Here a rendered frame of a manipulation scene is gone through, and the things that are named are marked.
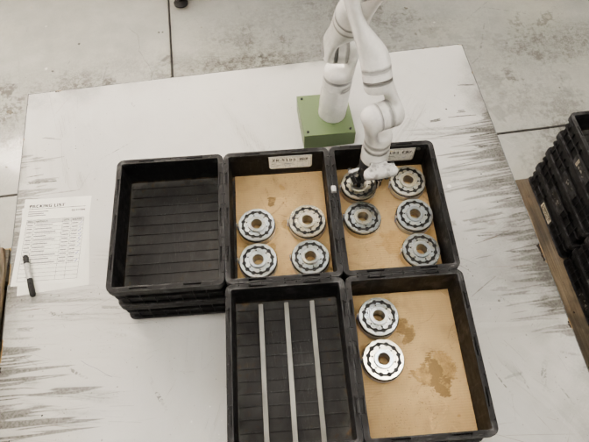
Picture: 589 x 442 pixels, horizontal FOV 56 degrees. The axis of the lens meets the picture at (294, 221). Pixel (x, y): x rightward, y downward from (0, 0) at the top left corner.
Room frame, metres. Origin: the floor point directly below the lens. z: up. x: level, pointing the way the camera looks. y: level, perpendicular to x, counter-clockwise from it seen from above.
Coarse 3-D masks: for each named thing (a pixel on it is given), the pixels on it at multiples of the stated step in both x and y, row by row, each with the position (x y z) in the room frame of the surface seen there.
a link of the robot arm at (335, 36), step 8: (336, 24) 1.08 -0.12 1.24; (328, 32) 1.15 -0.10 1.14; (336, 32) 1.09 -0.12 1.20; (344, 32) 1.06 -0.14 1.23; (328, 40) 1.14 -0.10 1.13; (336, 40) 1.10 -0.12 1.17; (344, 40) 1.08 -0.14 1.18; (352, 40) 1.08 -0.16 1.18; (328, 48) 1.13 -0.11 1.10; (336, 48) 1.12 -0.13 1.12; (328, 56) 1.14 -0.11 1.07; (336, 56) 1.14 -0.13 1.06
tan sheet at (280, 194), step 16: (240, 176) 0.90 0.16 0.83; (256, 176) 0.90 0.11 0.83; (272, 176) 0.90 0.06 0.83; (288, 176) 0.89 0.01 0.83; (304, 176) 0.89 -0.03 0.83; (320, 176) 0.89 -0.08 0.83; (240, 192) 0.84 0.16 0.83; (256, 192) 0.84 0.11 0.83; (272, 192) 0.84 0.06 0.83; (288, 192) 0.84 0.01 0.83; (304, 192) 0.84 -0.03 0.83; (320, 192) 0.84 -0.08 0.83; (240, 208) 0.79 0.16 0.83; (256, 208) 0.79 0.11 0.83; (272, 208) 0.79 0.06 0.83; (288, 208) 0.79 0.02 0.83; (320, 208) 0.78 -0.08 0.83; (288, 224) 0.73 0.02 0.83; (240, 240) 0.69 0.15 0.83; (272, 240) 0.68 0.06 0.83; (288, 240) 0.68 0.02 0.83; (320, 240) 0.68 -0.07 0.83; (288, 256) 0.63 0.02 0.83; (240, 272) 0.59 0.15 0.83; (288, 272) 0.59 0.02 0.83
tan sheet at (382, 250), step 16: (384, 192) 0.83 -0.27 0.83; (384, 208) 0.78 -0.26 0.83; (384, 224) 0.73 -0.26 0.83; (432, 224) 0.72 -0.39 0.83; (352, 240) 0.68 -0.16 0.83; (368, 240) 0.67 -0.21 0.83; (384, 240) 0.67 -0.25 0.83; (400, 240) 0.67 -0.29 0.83; (352, 256) 0.63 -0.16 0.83; (368, 256) 0.63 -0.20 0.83; (384, 256) 0.63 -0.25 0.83; (400, 256) 0.62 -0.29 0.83
